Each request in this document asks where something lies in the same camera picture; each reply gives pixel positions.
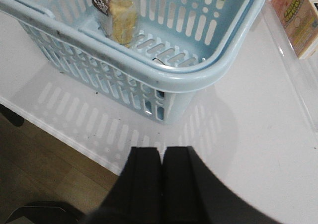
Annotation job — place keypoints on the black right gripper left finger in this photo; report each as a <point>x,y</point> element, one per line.
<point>135,198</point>

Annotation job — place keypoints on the light blue plastic basket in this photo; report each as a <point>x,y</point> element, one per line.
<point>182,46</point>

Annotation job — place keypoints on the orange yellow snack box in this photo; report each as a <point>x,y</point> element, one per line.
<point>299,19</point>

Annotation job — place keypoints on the black chair base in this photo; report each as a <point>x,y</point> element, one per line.
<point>46,212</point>

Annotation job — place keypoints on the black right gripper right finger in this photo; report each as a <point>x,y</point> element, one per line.
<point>192,194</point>

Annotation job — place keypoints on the packaged bread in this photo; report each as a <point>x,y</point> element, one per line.
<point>118,19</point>

